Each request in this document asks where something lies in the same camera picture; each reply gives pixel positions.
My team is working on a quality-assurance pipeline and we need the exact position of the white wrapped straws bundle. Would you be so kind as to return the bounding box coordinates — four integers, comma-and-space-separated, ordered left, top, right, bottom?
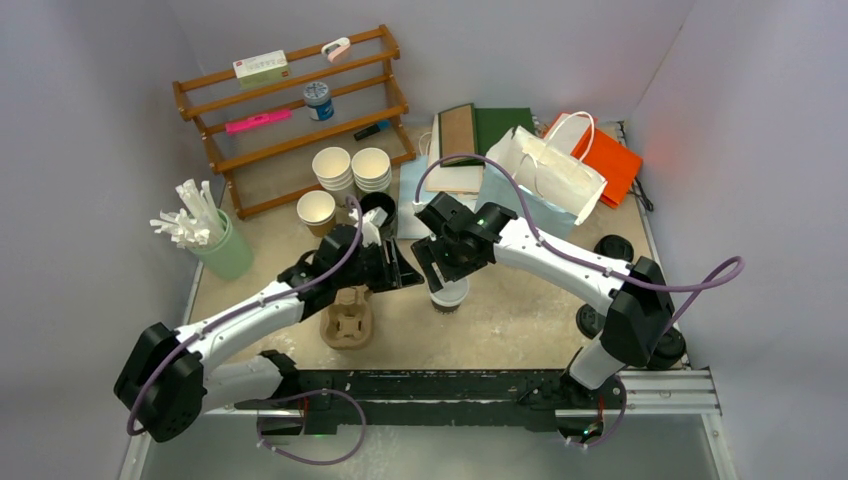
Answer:
149, 179, 226, 249

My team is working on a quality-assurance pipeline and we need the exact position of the back left paper cup stack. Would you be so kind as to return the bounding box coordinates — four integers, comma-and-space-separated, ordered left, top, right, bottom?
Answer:
312, 146, 357, 206

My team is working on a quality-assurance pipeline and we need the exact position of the black cup lid stack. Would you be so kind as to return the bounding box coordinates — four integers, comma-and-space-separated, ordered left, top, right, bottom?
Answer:
593, 234, 635, 262

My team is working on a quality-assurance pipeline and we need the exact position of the blue white jar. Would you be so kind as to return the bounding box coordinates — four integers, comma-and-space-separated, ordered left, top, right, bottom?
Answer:
303, 81, 334, 121

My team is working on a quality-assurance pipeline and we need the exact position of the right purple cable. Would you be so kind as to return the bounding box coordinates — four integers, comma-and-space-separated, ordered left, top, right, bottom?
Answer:
413, 154, 747, 372

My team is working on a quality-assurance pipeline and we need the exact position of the orange paper bag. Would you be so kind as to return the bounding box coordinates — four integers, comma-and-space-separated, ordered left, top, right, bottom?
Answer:
543, 112, 642, 209

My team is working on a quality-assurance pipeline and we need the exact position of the white green box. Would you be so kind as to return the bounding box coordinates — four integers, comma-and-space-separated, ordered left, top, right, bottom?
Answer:
232, 50, 290, 90

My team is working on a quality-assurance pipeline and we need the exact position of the pink highlighter marker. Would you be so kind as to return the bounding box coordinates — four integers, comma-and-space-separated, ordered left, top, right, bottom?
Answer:
225, 109, 292, 135

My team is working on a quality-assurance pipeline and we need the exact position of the white pink clip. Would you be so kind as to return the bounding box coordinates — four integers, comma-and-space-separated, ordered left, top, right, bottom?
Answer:
321, 37, 352, 64

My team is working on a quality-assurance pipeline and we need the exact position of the black coffee cup lid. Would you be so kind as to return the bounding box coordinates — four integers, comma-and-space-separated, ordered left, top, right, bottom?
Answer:
575, 304, 606, 339

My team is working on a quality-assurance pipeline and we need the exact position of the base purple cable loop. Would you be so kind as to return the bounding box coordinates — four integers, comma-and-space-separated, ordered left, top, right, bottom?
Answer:
255, 390, 366, 467

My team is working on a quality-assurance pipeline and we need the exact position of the green straw holder cup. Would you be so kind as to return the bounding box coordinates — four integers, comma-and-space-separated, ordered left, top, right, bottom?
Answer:
188, 210, 254, 281

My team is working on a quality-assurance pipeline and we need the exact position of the black blue marker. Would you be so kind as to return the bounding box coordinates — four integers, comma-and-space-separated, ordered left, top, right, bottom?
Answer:
353, 119, 392, 142

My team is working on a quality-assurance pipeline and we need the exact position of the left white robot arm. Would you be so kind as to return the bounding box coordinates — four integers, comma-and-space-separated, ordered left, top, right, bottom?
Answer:
113, 225, 425, 442

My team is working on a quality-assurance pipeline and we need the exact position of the wooden shelf rack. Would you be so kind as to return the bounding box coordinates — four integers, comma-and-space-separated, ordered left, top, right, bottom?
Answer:
172, 24, 418, 221

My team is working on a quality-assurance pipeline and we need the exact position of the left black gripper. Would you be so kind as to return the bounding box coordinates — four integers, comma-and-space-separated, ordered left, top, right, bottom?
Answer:
334, 237, 423, 293

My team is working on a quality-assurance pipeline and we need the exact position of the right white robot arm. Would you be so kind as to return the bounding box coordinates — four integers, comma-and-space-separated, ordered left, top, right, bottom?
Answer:
412, 193, 675, 407

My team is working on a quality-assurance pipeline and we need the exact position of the green paper bag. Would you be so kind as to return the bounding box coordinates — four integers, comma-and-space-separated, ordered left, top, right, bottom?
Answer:
437, 103, 535, 158

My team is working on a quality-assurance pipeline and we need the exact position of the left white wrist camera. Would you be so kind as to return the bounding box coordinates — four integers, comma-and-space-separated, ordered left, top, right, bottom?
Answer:
349, 207, 388, 247

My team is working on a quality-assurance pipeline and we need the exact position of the brown pulp cup carrier stack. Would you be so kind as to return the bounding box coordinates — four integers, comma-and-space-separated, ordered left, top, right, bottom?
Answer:
319, 286, 374, 350

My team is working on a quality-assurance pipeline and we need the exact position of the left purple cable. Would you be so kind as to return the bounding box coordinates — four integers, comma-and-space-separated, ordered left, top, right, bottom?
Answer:
125, 194, 366, 437

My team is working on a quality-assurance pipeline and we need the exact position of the cream kraft paper bag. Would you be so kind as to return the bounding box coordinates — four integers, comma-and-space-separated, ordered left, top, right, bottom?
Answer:
422, 116, 484, 195

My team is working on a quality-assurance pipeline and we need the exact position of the light blue paper bag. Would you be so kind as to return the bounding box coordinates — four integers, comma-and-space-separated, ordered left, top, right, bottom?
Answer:
475, 111, 607, 240

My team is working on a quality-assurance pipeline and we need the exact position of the black paper coffee cup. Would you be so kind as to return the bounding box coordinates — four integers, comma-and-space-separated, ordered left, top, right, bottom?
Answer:
360, 192, 398, 238

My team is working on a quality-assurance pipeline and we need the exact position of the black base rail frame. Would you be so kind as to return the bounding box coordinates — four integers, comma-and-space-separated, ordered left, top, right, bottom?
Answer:
235, 361, 626, 441

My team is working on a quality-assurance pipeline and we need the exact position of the back right paper cup stack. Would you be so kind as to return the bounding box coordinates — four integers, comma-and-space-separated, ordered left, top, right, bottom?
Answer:
351, 147, 392, 194

